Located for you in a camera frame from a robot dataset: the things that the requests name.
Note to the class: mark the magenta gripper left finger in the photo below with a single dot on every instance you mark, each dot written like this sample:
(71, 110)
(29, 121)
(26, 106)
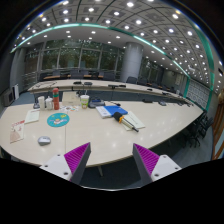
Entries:
(71, 165)

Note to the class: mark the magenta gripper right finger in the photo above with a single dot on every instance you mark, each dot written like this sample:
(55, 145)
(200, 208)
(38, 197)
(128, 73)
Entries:
(151, 166)

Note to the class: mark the round teal mouse pad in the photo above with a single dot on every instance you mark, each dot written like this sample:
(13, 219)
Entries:
(58, 119)

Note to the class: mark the black office chair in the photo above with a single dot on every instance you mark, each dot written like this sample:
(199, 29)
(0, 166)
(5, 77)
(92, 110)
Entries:
(198, 129)

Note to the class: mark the black desk device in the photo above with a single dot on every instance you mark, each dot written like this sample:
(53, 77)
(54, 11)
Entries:
(96, 103)

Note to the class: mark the blue folder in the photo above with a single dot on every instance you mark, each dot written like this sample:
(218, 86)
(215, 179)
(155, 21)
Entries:
(115, 108)

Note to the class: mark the green and white cup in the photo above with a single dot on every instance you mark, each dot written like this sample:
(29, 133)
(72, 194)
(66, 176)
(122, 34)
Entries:
(84, 99)

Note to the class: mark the white plastic bottle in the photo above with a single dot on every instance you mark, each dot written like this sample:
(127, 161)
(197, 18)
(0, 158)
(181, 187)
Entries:
(49, 103)

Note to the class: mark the white paper sheet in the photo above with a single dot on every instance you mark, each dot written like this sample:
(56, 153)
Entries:
(32, 116)

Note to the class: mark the red and white booklet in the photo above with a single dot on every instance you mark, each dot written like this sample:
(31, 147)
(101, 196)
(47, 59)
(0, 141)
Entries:
(17, 131)

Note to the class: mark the red thermos bottle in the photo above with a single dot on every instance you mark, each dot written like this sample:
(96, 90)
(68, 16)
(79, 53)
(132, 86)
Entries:
(56, 99)

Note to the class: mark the round concrete column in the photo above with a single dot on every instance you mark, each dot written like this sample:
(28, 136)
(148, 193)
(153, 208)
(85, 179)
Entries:
(132, 61)

